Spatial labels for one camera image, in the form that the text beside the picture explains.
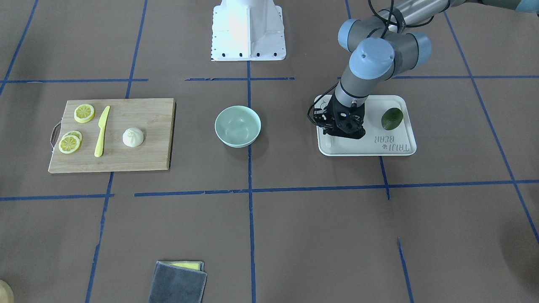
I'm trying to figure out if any white bear tray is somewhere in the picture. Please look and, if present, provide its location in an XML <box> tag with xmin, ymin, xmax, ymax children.
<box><xmin>316</xmin><ymin>95</ymin><xmax>416</xmax><ymax>157</ymax></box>

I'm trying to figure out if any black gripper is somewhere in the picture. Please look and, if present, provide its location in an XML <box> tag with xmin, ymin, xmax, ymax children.
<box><xmin>314</xmin><ymin>96</ymin><xmax>366</xmax><ymax>139</ymax></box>

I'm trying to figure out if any grey folded cloth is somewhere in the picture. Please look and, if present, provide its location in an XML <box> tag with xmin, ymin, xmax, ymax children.
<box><xmin>148</xmin><ymin>261</ymin><xmax>207</xmax><ymax>303</ymax></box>

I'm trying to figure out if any lemon slice upper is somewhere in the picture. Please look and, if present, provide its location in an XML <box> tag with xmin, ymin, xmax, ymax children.
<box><xmin>74</xmin><ymin>104</ymin><xmax>96</xmax><ymax>123</ymax></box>

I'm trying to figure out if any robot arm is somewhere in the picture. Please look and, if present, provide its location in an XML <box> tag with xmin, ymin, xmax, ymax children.
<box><xmin>307</xmin><ymin>0</ymin><xmax>464</xmax><ymax>139</ymax></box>

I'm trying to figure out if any wooden cutting board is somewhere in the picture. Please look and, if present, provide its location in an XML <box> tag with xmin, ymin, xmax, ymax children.
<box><xmin>48</xmin><ymin>98</ymin><xmax>176</xmax><ymax>174</ymax></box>

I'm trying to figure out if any yellow plastic knife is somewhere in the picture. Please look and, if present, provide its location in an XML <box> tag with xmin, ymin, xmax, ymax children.
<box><xmin>94</xmin><ymin>105</ymin><xmax>110</xmax><ymax>157</ymax></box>

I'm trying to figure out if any lemon slice under pair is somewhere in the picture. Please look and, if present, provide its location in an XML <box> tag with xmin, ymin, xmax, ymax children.
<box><xmin>61</xmin><ymin>130</ymin><xmax>83</xmax><ymax>142</ymax></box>

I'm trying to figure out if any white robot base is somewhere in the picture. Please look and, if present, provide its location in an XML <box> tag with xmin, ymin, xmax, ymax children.
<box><xmin>211</xmin><ymin>0</ymin><xmax>287</xmax><ymax>61</ymax></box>

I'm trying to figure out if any yellow sponge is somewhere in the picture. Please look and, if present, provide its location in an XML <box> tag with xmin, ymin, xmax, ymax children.
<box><xmin>164</xmin><ymin>260</ymin><xmax>204</xmax><ymax>271</ymax></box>

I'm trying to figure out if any light green bowl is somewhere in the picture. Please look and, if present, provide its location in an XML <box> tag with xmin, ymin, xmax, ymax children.
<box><xmin>214</xmin><ymin>105</ymin><xmax>261</xmax><ymax>148</ymax></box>

